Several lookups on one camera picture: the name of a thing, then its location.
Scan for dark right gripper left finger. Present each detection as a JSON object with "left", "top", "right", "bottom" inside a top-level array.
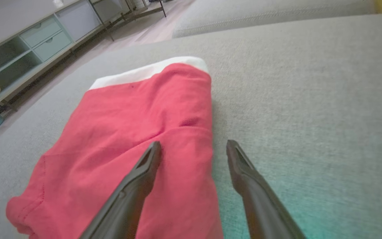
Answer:
[{"left": 78, "top": 141, "right": 161, "bottom": 239}]

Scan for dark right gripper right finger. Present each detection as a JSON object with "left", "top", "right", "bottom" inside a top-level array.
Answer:
[{"left": 226, "top": 139, "right": 307, "bottom": 239}]

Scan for red white-trimmed shorts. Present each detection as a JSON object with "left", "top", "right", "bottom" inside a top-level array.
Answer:
[{"left": 6, "top": 56, "right": 224, "bottom": 239}]

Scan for grey fabric sofa ottoman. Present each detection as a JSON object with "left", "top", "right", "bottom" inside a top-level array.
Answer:
[{"left": 0, "top": 13, "right": 382, "bottom": 239}]

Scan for pale cabinet with drawers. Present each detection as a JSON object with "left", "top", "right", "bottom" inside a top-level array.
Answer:
[{"left": 0, "top": 0, "right": 132, "bottom": 105}]

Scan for black metal frame stand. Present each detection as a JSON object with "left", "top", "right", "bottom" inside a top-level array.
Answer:
[{"left": 90, "top": 0, "right": 167, "bottom": 42}]

